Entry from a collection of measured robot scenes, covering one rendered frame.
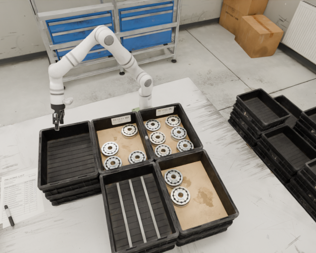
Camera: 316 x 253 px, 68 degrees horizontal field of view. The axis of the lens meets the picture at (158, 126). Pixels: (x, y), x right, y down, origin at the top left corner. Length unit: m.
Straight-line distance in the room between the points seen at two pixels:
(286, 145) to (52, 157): 1.88
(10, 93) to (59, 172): 2.24
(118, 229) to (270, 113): 1.73
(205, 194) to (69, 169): 0.77
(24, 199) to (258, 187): 1.38
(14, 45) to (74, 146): 2.67
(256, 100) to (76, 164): 1.77
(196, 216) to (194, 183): 0.18
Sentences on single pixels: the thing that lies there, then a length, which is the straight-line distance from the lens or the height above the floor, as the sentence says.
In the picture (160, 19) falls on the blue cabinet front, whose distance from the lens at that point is 3.28.
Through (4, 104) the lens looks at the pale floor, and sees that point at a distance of 3.41.
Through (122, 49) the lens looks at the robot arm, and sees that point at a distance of 1.37.
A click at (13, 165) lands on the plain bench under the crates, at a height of 0.70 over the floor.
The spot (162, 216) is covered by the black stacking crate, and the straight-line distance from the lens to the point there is 1.25.
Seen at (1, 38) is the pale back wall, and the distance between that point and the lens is 3.96.
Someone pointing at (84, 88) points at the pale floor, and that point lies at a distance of 3.27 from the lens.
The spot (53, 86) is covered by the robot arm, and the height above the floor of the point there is 1.22.
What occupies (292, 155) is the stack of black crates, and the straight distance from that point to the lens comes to 2.31.
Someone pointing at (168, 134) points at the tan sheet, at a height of 0.83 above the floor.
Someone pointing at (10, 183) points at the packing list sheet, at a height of 0.70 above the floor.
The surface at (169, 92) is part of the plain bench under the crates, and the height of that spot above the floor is 0.70.
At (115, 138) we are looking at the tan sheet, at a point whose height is 0.83.
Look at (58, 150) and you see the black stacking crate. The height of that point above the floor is 0.83.
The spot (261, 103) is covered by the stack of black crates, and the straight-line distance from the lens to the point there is 2.47.
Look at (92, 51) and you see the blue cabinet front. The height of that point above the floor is 0.43.
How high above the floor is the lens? 2.00
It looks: 49 degrees down
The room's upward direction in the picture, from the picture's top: 2 degrees clockwise
